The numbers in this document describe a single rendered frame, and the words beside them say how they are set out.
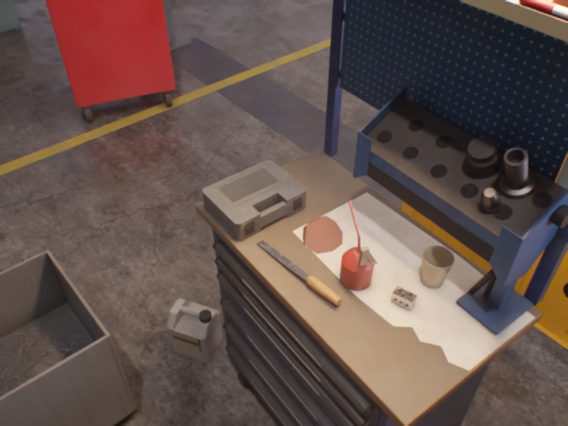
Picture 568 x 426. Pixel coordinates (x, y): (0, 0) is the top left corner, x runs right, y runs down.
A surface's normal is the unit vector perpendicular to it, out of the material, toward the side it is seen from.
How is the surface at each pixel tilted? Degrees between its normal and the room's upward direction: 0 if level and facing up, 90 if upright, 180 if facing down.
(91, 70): 90
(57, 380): 90
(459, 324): 0
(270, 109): 0
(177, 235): 0
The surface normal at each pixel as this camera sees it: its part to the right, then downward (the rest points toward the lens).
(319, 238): -0.07, -0.41
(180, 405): 0.00, -0.74
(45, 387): 0.65, 0.51
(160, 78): 0.36, 0.62
